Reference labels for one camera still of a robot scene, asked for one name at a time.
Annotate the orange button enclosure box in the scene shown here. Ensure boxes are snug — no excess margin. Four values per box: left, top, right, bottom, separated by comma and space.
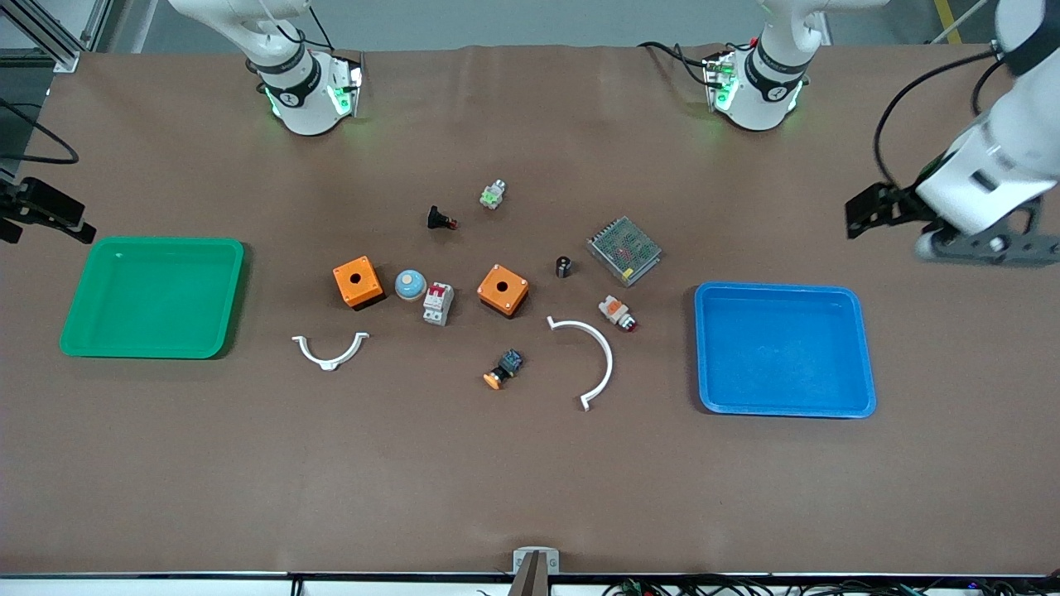
477, 264, 531, 319
333, 256, 386, 311

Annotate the metal mesh power supply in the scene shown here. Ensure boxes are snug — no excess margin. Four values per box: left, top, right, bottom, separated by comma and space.
586, 216, 663, 288

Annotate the aluminium frame profile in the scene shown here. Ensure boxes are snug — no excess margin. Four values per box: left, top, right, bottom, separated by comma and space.
0, 0, 113, 74

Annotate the black cable bundle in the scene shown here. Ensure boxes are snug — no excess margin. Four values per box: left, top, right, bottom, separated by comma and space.
600, 574, 1060, 596

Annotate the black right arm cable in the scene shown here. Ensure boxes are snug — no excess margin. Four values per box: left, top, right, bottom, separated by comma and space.
0, 98, 80, 166

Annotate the blue plastic tray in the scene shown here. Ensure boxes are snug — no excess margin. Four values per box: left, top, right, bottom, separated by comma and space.
694, 281, 877, 419

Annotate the small white curved bracket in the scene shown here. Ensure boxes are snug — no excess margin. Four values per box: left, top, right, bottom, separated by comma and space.
291, 332, 371, 372

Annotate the white red circuit breaker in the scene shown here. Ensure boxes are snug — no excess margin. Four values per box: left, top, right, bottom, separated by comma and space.
422, 281, 455, 327

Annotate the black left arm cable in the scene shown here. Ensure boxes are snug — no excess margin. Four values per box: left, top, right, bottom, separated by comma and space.
874, 48, 1007, 193

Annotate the thin black right base cable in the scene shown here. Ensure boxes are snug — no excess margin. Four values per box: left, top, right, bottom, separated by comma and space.
286, 4, 335, 52

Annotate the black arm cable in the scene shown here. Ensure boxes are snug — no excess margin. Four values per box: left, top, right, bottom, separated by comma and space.
874, 48, 1007, 193
0, 98, 80, 166

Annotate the green plastic tray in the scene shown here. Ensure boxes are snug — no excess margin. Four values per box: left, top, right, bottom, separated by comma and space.
60, 237, 246, 360

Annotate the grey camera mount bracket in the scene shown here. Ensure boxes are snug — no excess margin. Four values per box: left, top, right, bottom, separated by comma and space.
507, 546, 561, 596

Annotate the brown table cover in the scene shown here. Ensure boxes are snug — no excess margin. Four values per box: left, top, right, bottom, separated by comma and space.
0, 43, 1060, 576

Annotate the large white curved bracket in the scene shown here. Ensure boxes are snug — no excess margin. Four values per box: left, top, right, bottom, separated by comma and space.
547, 316, 614, 412

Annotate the orange white red switch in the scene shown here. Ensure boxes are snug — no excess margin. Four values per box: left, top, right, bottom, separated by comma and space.
598, 295, 638, 334

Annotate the orange capped push button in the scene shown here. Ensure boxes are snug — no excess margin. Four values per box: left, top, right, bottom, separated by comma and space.
483, 349, 524, 391

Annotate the black left base cable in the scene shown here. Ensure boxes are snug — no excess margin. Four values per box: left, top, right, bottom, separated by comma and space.
638, 41, 715, 89

